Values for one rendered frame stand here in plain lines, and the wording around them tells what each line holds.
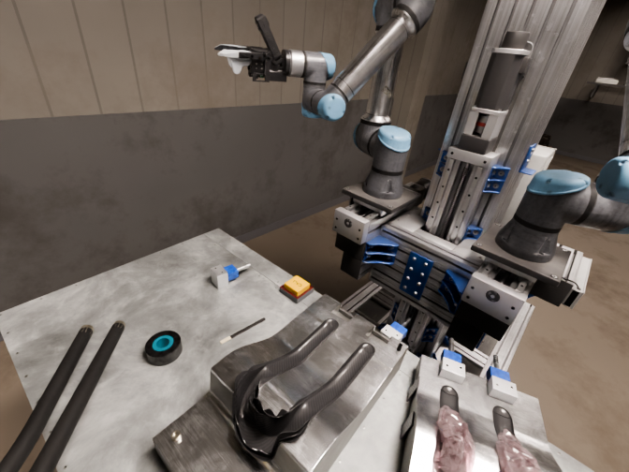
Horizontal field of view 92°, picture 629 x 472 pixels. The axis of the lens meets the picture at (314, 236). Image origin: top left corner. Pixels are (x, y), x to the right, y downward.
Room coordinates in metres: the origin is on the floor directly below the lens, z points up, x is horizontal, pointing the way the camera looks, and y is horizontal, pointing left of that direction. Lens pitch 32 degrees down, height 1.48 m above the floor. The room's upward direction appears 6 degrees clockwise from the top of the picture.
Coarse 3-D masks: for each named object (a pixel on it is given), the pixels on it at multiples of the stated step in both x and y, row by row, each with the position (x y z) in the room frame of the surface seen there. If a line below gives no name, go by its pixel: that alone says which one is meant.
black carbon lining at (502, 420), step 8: (440, 392) 0.41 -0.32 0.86; (448, 392) 0.42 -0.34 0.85; (456, 392) 0.42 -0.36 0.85; (440, 400) 0.39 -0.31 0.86; (448, 400) 0.40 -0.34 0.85; (456, 400) 0.40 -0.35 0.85; (456, 408) 0.38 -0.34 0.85; (496, 408) 0.39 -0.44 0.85; (504, 408) 0.39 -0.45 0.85; (496, 416) 0.38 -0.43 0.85; (504, 416) 0.38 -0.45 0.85; (496, 424) 0.36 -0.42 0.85; (504, 424) 0.36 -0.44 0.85; (512, 424) 0.36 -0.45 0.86; (496, 432) 0.33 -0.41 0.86; (512, 432) 0.34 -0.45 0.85
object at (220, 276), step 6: (246, 264) 0.82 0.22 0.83; (216, 270) 0.75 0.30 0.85; (222, 270) 0.75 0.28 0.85; (228, 270) 0.77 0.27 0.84; (234, 270) 0.78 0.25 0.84; (240, 270) 0.80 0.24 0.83; (216, 276) 0.72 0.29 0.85; (222, 276) 0.73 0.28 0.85; (228, 276) 0.75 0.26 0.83; (234, 276) 0.77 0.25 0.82; (216, 282) 0.73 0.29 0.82; (222, 282) 0.73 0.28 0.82
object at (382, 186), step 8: (368, 176) 1.11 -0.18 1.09; (376, 176) 1.06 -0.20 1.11; (384, 176) 1.05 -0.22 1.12; (392, 176) 1.05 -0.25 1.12; (400, 176) 1.07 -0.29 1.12; (368, 184) 1.07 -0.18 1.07; (376, 184) 1.05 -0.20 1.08; (384, 184) 1.04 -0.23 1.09; (392, 184) 1.04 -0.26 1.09; (400, 184) 1.06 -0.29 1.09; (368, 192) 1.06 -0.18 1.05; (376, 192) 1.04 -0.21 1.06; (384, 192) 1.03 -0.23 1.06; (392, 192) 1.04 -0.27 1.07; (400, 192) 1.06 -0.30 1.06
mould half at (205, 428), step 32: (320, 320) 0.55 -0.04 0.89; (352, 320) 0.57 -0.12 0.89; (256, 352) 0.42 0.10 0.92; (320, 352) 0.46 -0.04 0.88; (352, 352) 0.47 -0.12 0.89; (384, 352) 0.48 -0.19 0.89; (224, 384) 0.33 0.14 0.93; (288, 384) 0.35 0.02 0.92; (320, 384) 0.38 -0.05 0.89; (352, 384) 0.39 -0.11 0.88; (384, 384) 0.42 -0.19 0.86; (192, 416) 0.30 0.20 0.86; (224, 416) 0.31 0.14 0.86; (320, 416) 0.30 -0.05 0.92; (352, 416) 0.32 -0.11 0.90; (160, 448) 0.25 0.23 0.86; (192, 448) 0.25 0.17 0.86; (224, 448) 0.26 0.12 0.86; (288, 448) 0.24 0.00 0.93; (320, 448) 0.24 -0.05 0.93
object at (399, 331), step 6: (408, 318) 0.65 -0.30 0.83; (396, 324) 0.62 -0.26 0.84; (402, 324) 0.63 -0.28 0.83; (384, 330) 0.58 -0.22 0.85; (390, 330) 0.58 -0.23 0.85; (396, 330) 0.60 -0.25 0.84; (402, 330) 0.60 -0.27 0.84; (390, 336) 0.56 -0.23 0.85; (396, 336) 0.56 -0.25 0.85; (402, 336) 0.58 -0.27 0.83
